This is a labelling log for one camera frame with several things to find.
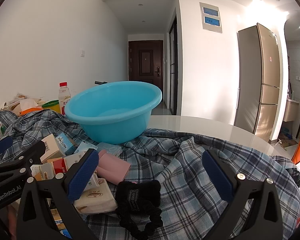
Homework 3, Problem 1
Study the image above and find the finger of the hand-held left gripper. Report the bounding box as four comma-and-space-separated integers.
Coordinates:
0, 135, 13, 156
0, 140, 46, 178

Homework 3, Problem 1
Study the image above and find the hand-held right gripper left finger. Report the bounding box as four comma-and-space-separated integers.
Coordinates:
16, 149, 100, 240

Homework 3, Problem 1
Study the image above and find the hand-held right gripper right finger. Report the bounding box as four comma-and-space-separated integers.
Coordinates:
202, 149, 283, 240

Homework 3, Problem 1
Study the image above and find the beige barcode box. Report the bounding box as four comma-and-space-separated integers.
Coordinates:
40, 134, 67, 163

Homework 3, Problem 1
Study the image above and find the light blue packet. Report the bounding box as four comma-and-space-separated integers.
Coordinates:
74, 141, 98, 155

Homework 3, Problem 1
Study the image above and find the pink collapsible cup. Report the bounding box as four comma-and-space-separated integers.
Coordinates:
96, 149, 131, 183

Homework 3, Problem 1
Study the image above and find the blue plastic basin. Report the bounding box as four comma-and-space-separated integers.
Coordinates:
64, 81, 162, 145

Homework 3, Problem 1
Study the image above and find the red cigarette pack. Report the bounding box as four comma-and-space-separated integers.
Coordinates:
51, 158, 68, 178

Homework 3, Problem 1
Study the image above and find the white tissue pack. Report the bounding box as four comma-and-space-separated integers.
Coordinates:
74, 177, 118, 214

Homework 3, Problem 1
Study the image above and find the blue white printed box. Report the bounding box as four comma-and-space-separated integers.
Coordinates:
55, 133, 77, 155

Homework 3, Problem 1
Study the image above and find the grey blue flat box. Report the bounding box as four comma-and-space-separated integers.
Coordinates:
96, 142, 123, 157

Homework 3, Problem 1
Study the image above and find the blue plaid shirt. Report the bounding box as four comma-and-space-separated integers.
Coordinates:
0, 110, 300, 240

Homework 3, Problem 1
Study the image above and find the orange tissue box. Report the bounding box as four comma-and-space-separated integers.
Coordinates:
19, 99, 43, 117

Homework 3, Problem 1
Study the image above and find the clear snack bag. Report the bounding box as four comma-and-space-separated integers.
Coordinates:
5, 93, 44, 112

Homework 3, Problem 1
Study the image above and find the yellow green cup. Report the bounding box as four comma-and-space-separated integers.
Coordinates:
42, 100, 60, 114

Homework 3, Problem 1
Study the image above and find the black scrunchie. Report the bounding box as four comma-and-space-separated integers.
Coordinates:
115, 180, 163, 239

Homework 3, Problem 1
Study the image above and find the red cap drink bottle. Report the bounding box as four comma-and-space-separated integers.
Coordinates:
58, 82, 72, 115

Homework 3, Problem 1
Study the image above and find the beige sink cabinet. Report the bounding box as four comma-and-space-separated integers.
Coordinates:
284, 99, 300, 123

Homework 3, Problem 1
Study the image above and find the silver refrigerator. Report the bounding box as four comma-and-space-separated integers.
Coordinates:
234, 23, 283, 142

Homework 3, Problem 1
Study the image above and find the black framed glass door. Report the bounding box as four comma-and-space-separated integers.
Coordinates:
169, 15, 178, 115

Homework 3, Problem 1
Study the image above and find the dark brown door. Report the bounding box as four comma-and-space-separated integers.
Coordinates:
128, 40, 164, 85

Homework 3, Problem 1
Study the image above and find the grey wall electrical panel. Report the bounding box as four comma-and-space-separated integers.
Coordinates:
199, 2, 223, 33

